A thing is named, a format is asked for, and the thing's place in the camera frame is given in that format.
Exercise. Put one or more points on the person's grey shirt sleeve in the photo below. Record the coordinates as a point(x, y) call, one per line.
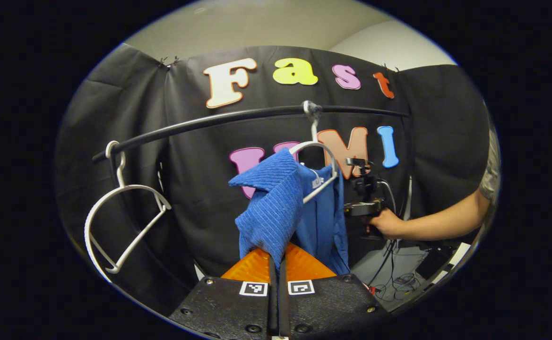
point(491, 174)

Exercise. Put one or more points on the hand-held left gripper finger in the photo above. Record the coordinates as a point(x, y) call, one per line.
point(272, 307)
point(283, 307)

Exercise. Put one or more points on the black clothes rail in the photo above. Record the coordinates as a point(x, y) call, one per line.
point(210, 120)

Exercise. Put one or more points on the white plastic hanger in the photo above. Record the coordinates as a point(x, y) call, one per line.
point(314, 130)
point(121, 174)

